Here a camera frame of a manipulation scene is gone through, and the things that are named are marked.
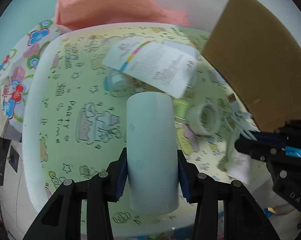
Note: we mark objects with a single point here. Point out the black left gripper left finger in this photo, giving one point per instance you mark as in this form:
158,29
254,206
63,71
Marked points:
60,216

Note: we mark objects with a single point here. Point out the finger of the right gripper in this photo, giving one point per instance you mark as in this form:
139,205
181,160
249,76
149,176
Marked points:
259,150
290,140

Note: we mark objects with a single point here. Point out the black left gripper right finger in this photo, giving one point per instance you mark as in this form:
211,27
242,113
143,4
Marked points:
243,217

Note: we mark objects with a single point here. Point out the white cylindrical roll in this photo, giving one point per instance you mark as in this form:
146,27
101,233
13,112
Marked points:
152,154

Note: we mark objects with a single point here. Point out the white tape roll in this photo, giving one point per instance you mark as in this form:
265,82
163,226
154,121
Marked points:
203,119

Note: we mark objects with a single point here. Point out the brown cardboard box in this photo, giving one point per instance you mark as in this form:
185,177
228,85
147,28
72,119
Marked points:
260,60

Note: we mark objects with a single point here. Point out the yellow cartoon patterned tray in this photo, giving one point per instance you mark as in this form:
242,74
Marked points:
73,128

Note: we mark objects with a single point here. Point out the clear small bottle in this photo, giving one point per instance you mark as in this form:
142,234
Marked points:
118,84

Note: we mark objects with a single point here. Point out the floral patterned cloth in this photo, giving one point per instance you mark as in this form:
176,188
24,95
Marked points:
16,75

